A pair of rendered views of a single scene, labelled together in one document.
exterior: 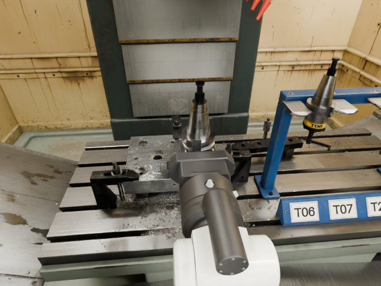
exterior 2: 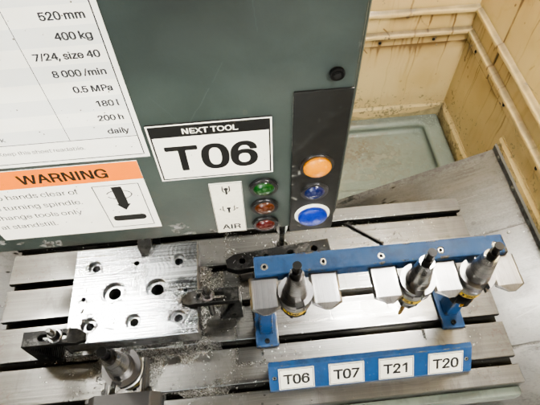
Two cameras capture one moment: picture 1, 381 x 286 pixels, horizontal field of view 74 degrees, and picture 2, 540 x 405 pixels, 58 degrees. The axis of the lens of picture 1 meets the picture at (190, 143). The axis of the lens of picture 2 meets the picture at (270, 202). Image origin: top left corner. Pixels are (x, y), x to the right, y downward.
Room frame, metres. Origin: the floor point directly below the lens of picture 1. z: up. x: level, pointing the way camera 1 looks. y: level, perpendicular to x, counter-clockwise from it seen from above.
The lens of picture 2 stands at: (0.18, -0.27, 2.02)
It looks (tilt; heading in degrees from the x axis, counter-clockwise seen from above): 56 degrees down; 1
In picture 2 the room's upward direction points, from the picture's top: 2 degrees counter-clockwise
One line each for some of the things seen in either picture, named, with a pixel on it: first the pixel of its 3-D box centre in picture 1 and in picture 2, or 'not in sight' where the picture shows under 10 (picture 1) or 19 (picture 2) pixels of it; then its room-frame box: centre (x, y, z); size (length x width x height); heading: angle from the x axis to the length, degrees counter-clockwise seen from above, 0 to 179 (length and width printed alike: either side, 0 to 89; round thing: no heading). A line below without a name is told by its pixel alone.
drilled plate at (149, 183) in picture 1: (173, 160); (137, 294); (0.64, 0.06, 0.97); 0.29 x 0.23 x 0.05; 95
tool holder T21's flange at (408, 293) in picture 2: not in sight; (416, 281); (0.55, -0.52, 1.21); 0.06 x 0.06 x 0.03
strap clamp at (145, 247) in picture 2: (177, 132); (148, 235); (0.79, 0.05, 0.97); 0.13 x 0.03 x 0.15; 5
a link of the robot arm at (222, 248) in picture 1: (224, 240); not in sight; (0.19, -0.04, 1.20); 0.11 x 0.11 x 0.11; 5
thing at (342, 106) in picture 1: (342, 106); (325, 291); (0.54, -0.36, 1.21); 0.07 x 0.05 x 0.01; 5
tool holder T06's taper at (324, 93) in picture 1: (325, 88); (296, 283); (0.53, -0.30, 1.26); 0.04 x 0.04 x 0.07
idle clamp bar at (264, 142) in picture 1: (265, 149); (278, 260); (0.74, -0.28, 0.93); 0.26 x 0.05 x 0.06; 100
